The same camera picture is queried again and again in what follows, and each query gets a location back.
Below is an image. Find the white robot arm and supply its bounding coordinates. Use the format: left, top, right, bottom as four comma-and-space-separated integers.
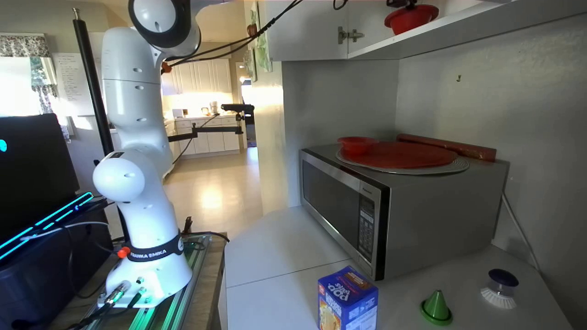
93, 0, 226, 307

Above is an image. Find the small red bowl on microwave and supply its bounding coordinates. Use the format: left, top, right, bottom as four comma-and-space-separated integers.
337, 135, 374, 155

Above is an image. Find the stainless steel microwave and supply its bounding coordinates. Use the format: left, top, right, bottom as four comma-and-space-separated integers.
299, 144, 508, 280

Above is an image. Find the white upper cabinet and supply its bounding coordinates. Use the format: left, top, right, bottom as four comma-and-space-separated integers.
268, 0, 587, 60

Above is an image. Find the metal cabinet hinge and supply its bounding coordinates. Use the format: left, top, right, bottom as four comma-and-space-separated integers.
337, 25, 365, 43

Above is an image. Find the blue white carton box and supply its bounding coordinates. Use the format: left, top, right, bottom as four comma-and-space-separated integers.
317, 265, 378, 330

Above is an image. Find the robot mounting table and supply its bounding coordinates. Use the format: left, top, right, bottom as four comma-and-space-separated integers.
48, 230, 229, 330

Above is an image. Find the black vertical pole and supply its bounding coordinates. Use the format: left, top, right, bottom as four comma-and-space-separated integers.
71, 6, 114, 155

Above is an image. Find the wooden rolling pin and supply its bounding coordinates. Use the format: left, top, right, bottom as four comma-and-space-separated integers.
396, 133, 497, 160

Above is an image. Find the green cone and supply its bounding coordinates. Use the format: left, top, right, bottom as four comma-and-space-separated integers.
420, 289, 453, 324

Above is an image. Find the black monitor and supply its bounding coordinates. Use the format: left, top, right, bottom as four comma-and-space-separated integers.
0, 113, 79, 241

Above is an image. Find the black camera on boom arm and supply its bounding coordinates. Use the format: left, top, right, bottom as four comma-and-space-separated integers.
167, 100, 257, 148

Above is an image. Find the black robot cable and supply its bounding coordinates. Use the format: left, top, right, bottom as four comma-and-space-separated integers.
159, 0, 304, 69

